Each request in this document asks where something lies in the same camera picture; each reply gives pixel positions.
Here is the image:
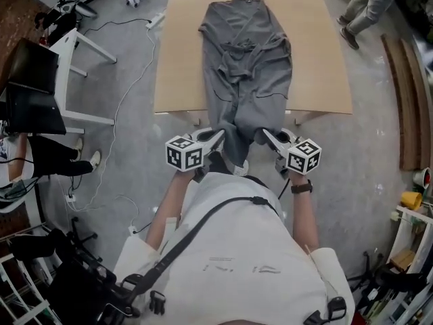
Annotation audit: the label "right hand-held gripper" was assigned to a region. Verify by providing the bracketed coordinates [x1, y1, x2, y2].
[261, 129, 323, 181]

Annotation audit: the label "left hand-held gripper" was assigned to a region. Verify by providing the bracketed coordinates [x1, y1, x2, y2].
[164, 128, 227, 173]

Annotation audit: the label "grey robe garment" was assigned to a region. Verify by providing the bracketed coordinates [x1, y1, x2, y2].
[198, 0, 292, 169]

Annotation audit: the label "grey fabric belt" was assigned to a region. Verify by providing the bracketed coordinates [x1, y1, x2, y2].
[218, 39, 269, 85]

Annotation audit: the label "person's left forearm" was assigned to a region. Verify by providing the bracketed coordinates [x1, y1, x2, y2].
[145, 171, 191, 251]

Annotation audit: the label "person's right forearm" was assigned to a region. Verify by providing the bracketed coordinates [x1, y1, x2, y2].
[290, 173, 321, 254]

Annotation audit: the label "person's black trousers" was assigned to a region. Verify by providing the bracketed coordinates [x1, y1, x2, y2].
[202, 152, 252, 183]

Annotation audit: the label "person's white shirt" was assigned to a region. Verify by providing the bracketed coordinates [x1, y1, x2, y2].
[113, 171, 356, 325]

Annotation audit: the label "white power strip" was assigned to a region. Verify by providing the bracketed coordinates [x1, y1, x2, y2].
[145, 14, 166, 30]

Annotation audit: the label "curved wooden boards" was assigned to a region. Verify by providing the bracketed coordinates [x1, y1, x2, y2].
[381, 32, 433, 172]

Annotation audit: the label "yellow cup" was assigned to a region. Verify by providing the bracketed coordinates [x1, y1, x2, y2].
[401, 191, 424, 211]

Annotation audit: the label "red white cup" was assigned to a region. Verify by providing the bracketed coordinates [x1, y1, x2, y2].
[413, 167, 433, 186]

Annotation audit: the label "white shelf unit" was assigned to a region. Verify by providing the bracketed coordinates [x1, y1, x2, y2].
[385, 204, 433, 325]

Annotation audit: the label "cardboard box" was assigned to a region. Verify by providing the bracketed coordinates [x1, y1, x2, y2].
[390, 248, 415, 272]

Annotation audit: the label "white side table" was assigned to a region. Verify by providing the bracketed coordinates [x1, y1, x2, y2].
[49, 28, 118, 135]

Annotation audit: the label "black office chair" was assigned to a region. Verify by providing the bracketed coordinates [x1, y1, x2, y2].
[348, 251, 427, 305]

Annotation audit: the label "black white equipment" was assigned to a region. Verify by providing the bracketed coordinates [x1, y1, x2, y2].
[35, 0, 99, 25]

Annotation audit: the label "black equipment pack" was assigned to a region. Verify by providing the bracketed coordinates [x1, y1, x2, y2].
[50, 259, 167, 325]

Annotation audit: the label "black swivel chair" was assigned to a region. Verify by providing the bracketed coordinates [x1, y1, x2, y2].
[9, 217, 104, 271]

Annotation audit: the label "white shelf rack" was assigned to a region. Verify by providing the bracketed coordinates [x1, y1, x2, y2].
[0, 252, 51, 325]

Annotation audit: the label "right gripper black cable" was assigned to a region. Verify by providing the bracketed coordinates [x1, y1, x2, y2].
[278, 177, 292, 200]

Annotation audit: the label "brown strap wristwatch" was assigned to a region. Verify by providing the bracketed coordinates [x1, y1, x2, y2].
[290, 179, 313, 195]

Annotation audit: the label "black shoulder strap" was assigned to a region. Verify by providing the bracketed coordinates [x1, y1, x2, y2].
[116, 196, 282, 305]

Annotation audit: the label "long white cable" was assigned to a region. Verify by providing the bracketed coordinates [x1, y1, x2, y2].
[69, 27, 158, 213]

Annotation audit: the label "black floor cable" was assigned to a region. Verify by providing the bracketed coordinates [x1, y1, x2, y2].
[83, 18, 152, 37]

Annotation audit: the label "grey harness strap black buckle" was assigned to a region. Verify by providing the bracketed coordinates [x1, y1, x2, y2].
[304, 296, 348, 325]

